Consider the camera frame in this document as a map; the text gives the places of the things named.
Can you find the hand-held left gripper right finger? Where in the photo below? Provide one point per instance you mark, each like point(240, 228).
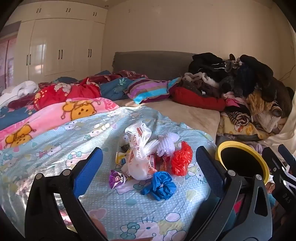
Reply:
point(208, 170)

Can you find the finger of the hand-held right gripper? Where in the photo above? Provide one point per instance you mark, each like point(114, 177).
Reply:
point(286, 155)
point(271, 160)

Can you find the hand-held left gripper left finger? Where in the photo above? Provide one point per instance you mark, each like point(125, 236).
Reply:
point(89, 172)

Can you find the purple snack wrapper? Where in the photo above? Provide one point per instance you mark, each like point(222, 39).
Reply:
point(116, 179)

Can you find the yellow trash bin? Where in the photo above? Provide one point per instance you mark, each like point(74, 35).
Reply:
point(231, 144)

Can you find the white yellow snack bag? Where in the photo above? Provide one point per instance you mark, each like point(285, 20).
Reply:
point(120, 158)

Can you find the dark printed snack packet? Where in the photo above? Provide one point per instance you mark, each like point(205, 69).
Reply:
point(124, 148)

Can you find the red snack packet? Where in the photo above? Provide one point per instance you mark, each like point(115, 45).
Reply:
point(161, 162)

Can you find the white foam fruit net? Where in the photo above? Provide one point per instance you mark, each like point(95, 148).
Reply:
point(167, 143)

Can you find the blue plastic bag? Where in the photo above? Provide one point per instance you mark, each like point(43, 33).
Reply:
point(159, 185)

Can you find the lavender fleece garment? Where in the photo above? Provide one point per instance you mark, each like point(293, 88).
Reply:
point(256, 146)

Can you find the cream satin cloth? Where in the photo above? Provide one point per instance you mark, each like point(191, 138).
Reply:
point(289, 129)

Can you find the light blue cat print blanket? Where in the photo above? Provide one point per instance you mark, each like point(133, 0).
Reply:
point(57, 153)

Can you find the white fleece garment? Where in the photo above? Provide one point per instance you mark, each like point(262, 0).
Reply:
point(268, 122)

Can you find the yellow cartoon blanket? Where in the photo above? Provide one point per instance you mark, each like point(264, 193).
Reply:
point(231, 132)

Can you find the tiger striped garment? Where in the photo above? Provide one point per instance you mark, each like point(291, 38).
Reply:
point(238, 118)

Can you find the mustard fuzzy garment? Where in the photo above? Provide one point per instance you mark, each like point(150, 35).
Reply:
point(259, 102)

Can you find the beige bed sheet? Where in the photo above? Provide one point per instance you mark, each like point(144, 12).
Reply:
point(180, 113)

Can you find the pink bear print blanket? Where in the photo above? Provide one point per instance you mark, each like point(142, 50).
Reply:
point(46, 120)

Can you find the pink garment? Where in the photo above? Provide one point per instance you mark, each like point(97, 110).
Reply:
point(233, 102)

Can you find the red folded garment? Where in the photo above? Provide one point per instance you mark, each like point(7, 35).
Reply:
point(196, 99)

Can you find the pile of clothes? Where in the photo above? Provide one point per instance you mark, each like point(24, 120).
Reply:
point(266, 76)

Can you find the dark dotted garment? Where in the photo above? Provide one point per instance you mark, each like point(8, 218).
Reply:
point(198, 89)

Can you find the red floral quilt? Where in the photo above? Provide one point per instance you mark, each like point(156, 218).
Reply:
point(69, 91)

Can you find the navy fuzzy garment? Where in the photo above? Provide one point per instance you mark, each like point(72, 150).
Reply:
point(245, 78)

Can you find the grey fuzzy garment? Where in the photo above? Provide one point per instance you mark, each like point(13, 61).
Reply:
point(229, 83)

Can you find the blue leaf print quilt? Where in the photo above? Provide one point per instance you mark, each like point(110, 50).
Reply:
point(113, 88)

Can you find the cream knit garment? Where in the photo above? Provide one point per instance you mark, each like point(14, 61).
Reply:
point(196, 77)

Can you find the striped pillow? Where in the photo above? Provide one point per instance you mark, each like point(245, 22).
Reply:
point(148, 90)

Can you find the black jacket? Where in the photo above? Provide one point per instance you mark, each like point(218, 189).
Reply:
point(205, 63)

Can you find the maroon floral cloth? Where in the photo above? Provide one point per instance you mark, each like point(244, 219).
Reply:
point(131, 74)

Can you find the grey headboard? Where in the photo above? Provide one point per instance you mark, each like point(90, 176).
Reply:
point(150, 62)

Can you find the white wardrobe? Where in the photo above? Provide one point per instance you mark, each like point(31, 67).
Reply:
point(57, 46)

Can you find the pink patterned curtain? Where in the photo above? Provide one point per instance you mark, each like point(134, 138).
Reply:
point(8, 62)

